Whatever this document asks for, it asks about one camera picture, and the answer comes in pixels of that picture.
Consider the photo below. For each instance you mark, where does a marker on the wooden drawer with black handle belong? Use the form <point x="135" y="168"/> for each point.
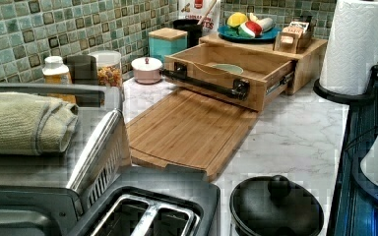
<point x="264" y="76"/>

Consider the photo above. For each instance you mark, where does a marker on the wooden drawer cabinet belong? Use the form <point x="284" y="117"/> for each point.
<point x="309" y="58"/>

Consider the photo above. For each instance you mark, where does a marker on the bamboo cutting board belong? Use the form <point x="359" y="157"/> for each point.
<point x="189" y="129"/>

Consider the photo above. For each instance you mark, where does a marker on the pink pot with white lid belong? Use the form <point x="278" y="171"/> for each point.
<point x="146" y="70"/>

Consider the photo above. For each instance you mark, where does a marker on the green ceramic bowl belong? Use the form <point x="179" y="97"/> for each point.
<point x="229" y="68"/>

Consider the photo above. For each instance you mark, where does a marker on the teal canister with wooden lid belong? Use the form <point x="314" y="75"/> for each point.
<point x="166" y="41"/>

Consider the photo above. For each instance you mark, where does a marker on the black utensil holder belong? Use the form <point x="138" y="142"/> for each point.
<point x="193" y="29"/>

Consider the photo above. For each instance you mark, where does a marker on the glass jar with cereal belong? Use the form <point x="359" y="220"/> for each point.
<point x="109" y="72"/>

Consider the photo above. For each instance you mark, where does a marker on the black two-slot toaster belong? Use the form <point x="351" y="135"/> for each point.
<point x="174" y="201"/>

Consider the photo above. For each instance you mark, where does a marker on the plush watermelon slice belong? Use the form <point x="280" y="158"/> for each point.
<point x="249" y="29"/>

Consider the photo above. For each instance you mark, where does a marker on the oats cardboard canister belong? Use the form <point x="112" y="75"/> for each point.
<point x="194" y="9"/>

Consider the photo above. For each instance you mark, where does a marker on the wooden spoon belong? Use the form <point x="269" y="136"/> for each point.
<point x="207" y="12"/>

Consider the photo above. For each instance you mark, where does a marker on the dark metal cup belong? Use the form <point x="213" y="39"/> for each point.
<point x="83" y="71"/>

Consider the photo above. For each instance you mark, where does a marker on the plush white vegetable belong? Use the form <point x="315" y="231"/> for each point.
<point x="266" y="24"/>

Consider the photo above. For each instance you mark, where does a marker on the wooden tea box holder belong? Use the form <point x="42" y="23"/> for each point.
<point x="292" y="40"/>

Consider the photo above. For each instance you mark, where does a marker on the tea bag box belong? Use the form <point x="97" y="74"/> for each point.
<point x="302" y="26"/>

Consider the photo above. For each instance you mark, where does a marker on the orange bottle with white cap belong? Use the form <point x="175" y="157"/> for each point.
<point x="55" y="71"/>

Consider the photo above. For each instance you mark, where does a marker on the black paper towel holder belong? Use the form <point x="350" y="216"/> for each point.
<point x="359" y="100"/>

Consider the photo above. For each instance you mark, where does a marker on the folded green towel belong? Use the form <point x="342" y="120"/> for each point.
<point x="32" y="124"/>

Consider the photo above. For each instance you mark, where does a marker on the silver toaster oven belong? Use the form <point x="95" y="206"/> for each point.
<point x="46" y="195"/>

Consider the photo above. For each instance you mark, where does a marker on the paper towel roll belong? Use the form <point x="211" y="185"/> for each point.
<point x="352" y="48"/>

